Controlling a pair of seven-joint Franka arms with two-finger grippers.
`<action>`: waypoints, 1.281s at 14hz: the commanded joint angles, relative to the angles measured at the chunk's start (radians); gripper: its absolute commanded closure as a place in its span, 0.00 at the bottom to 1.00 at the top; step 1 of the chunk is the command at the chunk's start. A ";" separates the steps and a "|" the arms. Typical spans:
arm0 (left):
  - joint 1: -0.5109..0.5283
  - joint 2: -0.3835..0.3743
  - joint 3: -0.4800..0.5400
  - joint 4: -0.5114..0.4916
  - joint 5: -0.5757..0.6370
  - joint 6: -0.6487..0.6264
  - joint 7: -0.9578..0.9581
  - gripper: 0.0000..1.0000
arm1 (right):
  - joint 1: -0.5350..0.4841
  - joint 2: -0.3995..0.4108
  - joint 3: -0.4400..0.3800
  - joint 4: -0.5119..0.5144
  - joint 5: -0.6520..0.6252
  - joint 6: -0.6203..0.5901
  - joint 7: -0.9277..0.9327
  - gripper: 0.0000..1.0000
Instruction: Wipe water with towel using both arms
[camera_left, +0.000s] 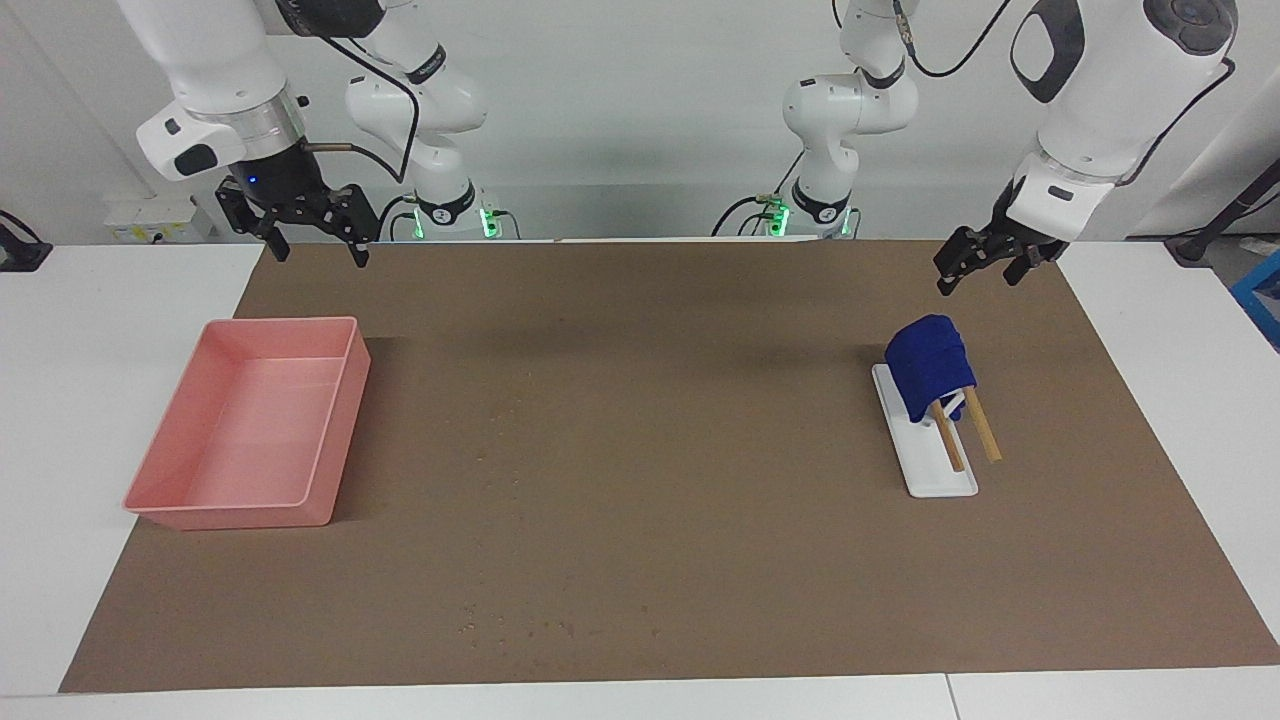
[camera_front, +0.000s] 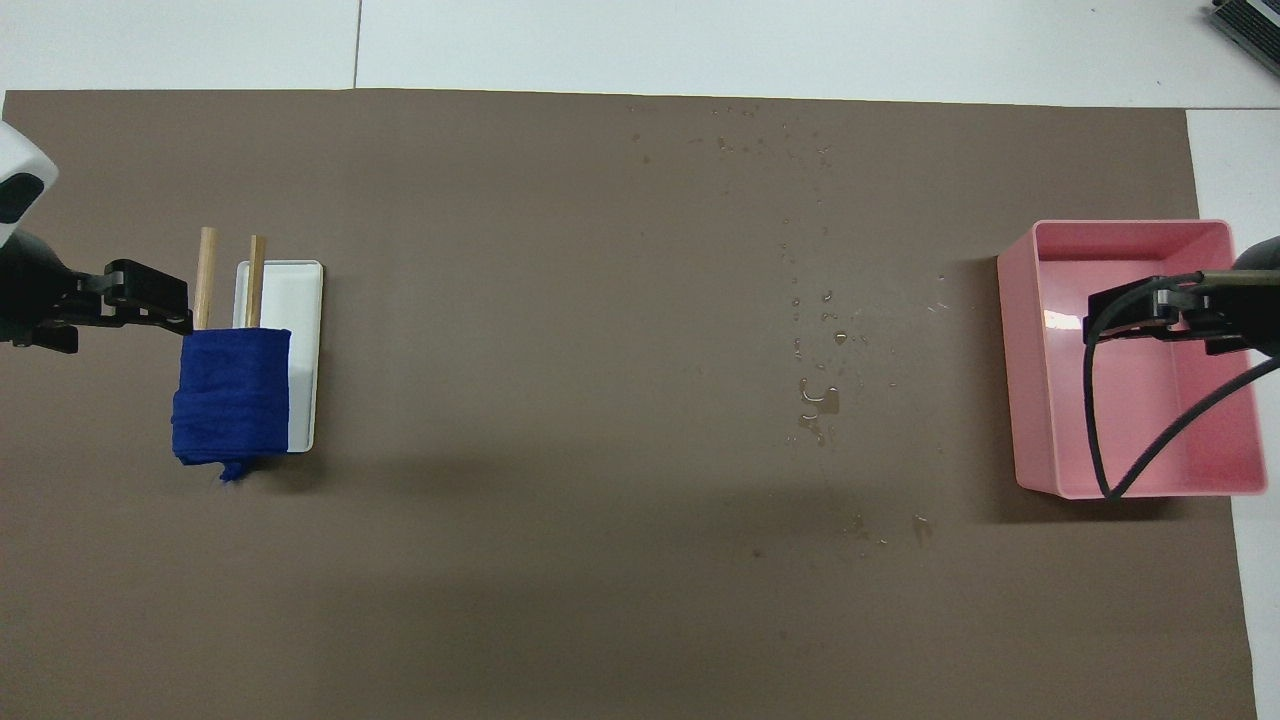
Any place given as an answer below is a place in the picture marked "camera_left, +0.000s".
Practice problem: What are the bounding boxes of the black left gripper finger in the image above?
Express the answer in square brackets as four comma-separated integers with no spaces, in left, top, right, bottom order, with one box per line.
[934,228,989,297]
[1002,246,1049,288]

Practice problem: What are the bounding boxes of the brown table mat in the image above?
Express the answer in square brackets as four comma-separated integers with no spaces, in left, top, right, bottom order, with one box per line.
[58,238,1280,695]

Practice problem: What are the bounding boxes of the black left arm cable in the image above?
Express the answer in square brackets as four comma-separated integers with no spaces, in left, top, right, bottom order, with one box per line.
[893,0,1241,191]

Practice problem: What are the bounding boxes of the black base cable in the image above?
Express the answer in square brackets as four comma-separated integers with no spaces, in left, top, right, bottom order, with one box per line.
[375,195,421,241]
[712,150,806,238]

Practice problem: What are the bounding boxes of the black right base cable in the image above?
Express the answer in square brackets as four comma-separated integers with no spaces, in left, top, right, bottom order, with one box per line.
[375,195,421,241]

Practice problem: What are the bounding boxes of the black clamp mount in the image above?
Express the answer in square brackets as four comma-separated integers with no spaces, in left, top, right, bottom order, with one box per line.
[0,210,53,273]

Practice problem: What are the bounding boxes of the white wall socket box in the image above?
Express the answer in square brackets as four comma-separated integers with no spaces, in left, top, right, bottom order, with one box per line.
[103,195,214,244]

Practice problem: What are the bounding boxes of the black left base cable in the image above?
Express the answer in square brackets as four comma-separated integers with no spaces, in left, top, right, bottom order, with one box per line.
[712,150,806,238]

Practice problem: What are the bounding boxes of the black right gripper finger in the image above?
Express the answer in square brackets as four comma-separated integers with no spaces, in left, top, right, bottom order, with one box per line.
[256,208,294,264]
[338,184,382,269]

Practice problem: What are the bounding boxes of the black tripod leg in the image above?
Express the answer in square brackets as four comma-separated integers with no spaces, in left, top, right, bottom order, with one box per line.
[1165,160,1280,266]

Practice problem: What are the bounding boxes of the pink plastic tray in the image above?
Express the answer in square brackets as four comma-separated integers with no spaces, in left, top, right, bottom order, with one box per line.
[122,316,372,531]

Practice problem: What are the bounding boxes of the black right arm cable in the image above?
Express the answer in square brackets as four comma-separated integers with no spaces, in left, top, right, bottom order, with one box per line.
[300,35,421,186]

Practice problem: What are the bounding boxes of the white rack with wooden rods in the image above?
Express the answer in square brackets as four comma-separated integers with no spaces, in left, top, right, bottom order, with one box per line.
[871,362,1004,499]

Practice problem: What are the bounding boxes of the blue crate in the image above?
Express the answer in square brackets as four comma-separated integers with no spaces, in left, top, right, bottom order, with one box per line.
[1230,250,1280,351]

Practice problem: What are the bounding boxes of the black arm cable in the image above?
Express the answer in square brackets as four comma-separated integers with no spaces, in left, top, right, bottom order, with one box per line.
[300,35,421,186]
[893,0,1241,191]

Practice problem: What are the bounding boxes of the dark blue towel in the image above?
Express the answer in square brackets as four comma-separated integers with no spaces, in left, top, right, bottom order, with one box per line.
[884,314,977,421]

